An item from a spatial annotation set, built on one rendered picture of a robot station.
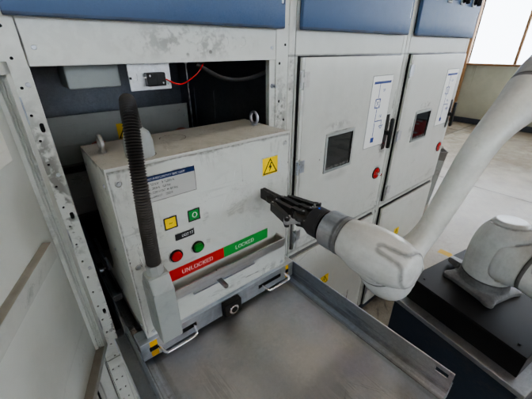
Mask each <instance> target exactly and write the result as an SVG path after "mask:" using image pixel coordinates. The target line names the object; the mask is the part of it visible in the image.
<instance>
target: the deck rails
mask: <svg viewBox="0 0 532 399"><path fill-rule="evenodd" d="M292 261H293V260H292ZM289 276H290V280H289V281H288V282H289V283H290V284H292V285H293V286H294V287H296V288H297V289H298V290H300V291H301V292H302V293H303V294H304V295H306V296H307V297H308V298H310V299H311V300H312V301H314V302H315V303H316V304H318V305H319V306H320V307H321V308H322V309H323V310H325V311H326V312H328V313H329V314H330V315H332V316H333V317H334V318H335V319H337V320H338V321H339V322H340V323H341V324H343V325H344V326H346V327H347V328H348V329H350V330H351V331H352V332H353V333H354V334H355V335H357V336H358V337H359V338H361V339H362V340H364V341H365V342H366V343H367V344H369V345H370V346H371V347H372V348H373V349H375V350H376V351H377V352H379V353H380V354H381V355H383V356H384V357H385V358H387V359H388V360H389V361H390V362H391V363H393V364H394V365H395V366H397V367H398V368H399V369H401V370H402V371H403V372H405V373H406V374H407V375H408V376H409V377H410V378H412V379H413V380H415V381H416V382H417V383H419V384H420V385H421V386H422V387H424V388H425V389H426V390H427V391H428V392H430V393H431V394H433V395H434V396H435V397H437V398H438V399H443V398H444V397H445V395H446V394H447V392H448V390H449V388H450V385H451V383H452V381H453V379H454V376H455V373H453V372H452V371H450V370H448V369H447V368H446V367H444V366H443V365H442V364H440V363H439V362H437V361H436V360H434V359H433V358H432V357H431V356H429V355H427V354H426V353H424V352H423V351H421V350H420V349H419V348H417V347H416V346H415V345H413V344H411V343H410V342H408V341H407V340H406V339H405V338H403V337H402V336H400V335H398V334H397V333H396V332H394V331H393V330H392V329H390V328H389V327H387V326H386V325H384V324H383V323H381V322H380V321H379V320H377V319H376V318H374V317H373V316H371V315H370V314H369V313H367V312H366V311H365V310H363V309H361V308H360V307H358V306H357V305H356V304H355V303H353V302H351V301H350V300H349V299H347V298H345V297H344V296H343V295H342V294H340V293H339V292H337V291H335V290H334V289H333V288H331V287H330V286H329V285H327V284H326V283H324V282H323V281H321V280H320V279H319V278H317V277H316V276H315V275H313V274H311V273H310V272H308V271H307V270H306V269H304V268H303V267H302V266H300V265H299V264H297V263H295V262H294V261H293V268H292V275H289ZM122 320H123V325H124V328H125V330H126V333H125V336H126V338H127V341H128V343H129V344H130V346H131V350H132V351H133V353H134V355H135V358H136V359H137V361H138V364H139V366H140V368H141V370H142V372H143V374H144V377H145V379H146V381H147V383H148V385H149V387H150V389H151V392H152V394H153V395H154V398H155V399H177V398H176V396H175V395H174V393H173V391H172V389H171V387H170V385H169V383H168V382H167V380H166V378H165V375H164V374H163V372H162V370H161V368H160V367H159V365H158V362H157V360H156V359H155V358H154V357H152V358H151V359H148V360H147V361H146V362H145V361H144V359H143V357H142V355H141V353H140V351H139V349H138V347H137V345H136V343H135V341H134V339H133V337H132V335H131V333H130V331H129V329H128V327H127V325H126V323H125V321H124V318H123V317H122ZM128 335H129V337H130V339H129V337H128ZM436 367H438V368H439V369H440V370H442V371H444V372H445V373H446V374H448V375H449V376H448V378H447V377H446V376H444V375H443V374H441V373H440V372H438V371H437V370H436V369H435V368H436Z"/></svg>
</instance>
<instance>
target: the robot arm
mask: <svg viewBox="0 0 532 399"><path fill-rule="evenodd" d="M531 122H532V55H531V56H530V57H529V58H528V59H527V60H526V61H525V62H524V63H523V64H522V65H521V66H520V67H519V69H517V71H516V72H515V73H514V75H513V76H512V77H511V79H510V80H509V81H508V82H507V83H506V85H505V86H504V88H503V89H502V91H501V92H500V94H499V96H498V97H497V98H496V100H495V101H494V102H493V104H492V106H491V107H490V109H489V110H488V111H487V112H486V113H485V115H484V116H483V117H482V119H481V120H480V122H479V123H478V124H477V126H476V127H475V128H474V129H473V131H472V132H471V134H470V135H469V137H468V139H467V140H466V141H465V142H464V144H463V146H462V148H461V149H460V150H459V152H458V154H457V156H456V157H455V159H454V161H453V162H452V164H451V166H450V168H449V169H448V171H447V173H446V176H445V177H444V178H443V181H442V183H441V184H440V186H439V188H438V190H437V191H436V193H435V195H434V197H433V198H432V200H431V202H430V204H429V205H428V207H427V210H426V211H425V212H424V214H423V216H422V218H421V219H420V221H419V222H418V223H417V224H416V225H415V227H414V228H413V229H412V230H411V231H410V232H409V233H408V234H406V235H405V236H404V237H400V236H399V235H397V234H395V233H393V232H391V231H389V230H387V229H385V228H383V227H380V226H378V225H375V224H373V223H370V222H363V221H359V220H357V219H355V218H353V217H350V216H348V215H346V214H344V213H341V212H339V211H330V210H328V209H326V208H324V207H322V206H321V203H319V202H313V201H310V200H307V199H303V198H300V197H297V196H293V195H287V196H281V195H279V194H277V193H275V192H273V191H271V190H269V189H267V188H262V189H261V190H260V197H261V199H263V200H265V201H266V202H268V203H270V211H271V212H272V213H273V214H274V215H275V216H276V217H277V218H279V219H280V220H281V221H282V222H283V224H284V227H289V225H290V224H295V225H296V226H299V227H302V228H303V229H304V230H305V231H306V233H307V234H308V235H310V236H311V237H313V238H315V239H317V243H318V244H319V245H321V246H323V247H324V248H326V249H328V250H329V251H331V252H332V253H334V254H336V255H337V256H339V257H340V258H341V259H342V260H343V261H344V262H345V263H346V264H347V266H348V267H349V268H350V269H351V270H353V271H354V272H356V273H357V274H358V275H359V276H360V278H361V280H362V281H363V283H364V284H365V286H366V287H367V288H368V289H369V290H370V291H371V292H372V293H373V294H374V295H376V296H378V297H379V298H382V299H385V300H388V301H397V300H400V299H403V298H404V297H406V296H407V295H408V294H409V293H410V291H411V290H412V289H413V287H414V286H415V283H416V281H417V280H418V278H419V277H420V274H421V273H422V271H423V270H424V257H425V255H426V253H427V252H428V250H429V249H430V248H431V247H432V246H433V244H434V243H435V242H436V240H437V239H438V238H439V236H440V234H441V233H442V232H443V231H444V229H445V228H446V226H447V224H448V223H449V221H450V220H451V219H452V217H453V216H454V214H455V213H456V211H457V210H458V209H459V207H460V206H461V204H462V202H463V201H464V199H465V198H466V197H467V195H468V194H469V192H470V190H471V189H472V187H473V186H474V185H475V183H476V182H477V180H478V178H479V177H480V175H481V174H482V173H483V172H484V170H485V168H486V167H487V165H488V164H489V162H490V161H491V160H492V159H493V157H494V156H495V155H496V153H497V152H498V151H499V149H500V148H501V147H502V146H503V145H504V143H505V142H506V141H507V140H509V139H510V138H511V137H512V136H513V135H514V134H516V133H517V132H518V131H520V130H521V129H523V128H524V127H525V126H526V125H528V124H530V123H531ZM448 261H449V262H450V263H451V264H452V265H453V266H454V267H455V269H452V270H446V271H444V273H443V275H444V276H445V277H446V278H448V279H450V280H452V281H453V282H455V283H456V284H457V285H459V286H460V287H461V288H462V289H464V290H465V291H467V292H468V293H469V294H471V295H472V296H473V297H474V298H476V299H477V300H478V301H480V302H481V304H482V305H483V306H485V307H487V308H489V309H492V308H493V307H494V305H496V304H498V303H500V302H503V301H505V300H508V299H509V298H513V297H519V296H521V295H522V293H523V294H525V295H526V296H528V297H529V298H531V299H532V225H530V224H529V223H528V222H527V221H525V220H524V219H521V218H518V217H515V216H511V215H497V216H495V217H493V218H491V219H489V220H488V221H487V222H485V223H483V224H482V225H481V226H480V227H479V228H478V229H477V231H476V232H475V234H474V235H473V237H472V239H471V241H470V243H469V245H468V247H467V249H466V251H465V256H464V259H463V260H461V259H459V258H457V257H456V256H451V257H449V259H448Z"/></svg>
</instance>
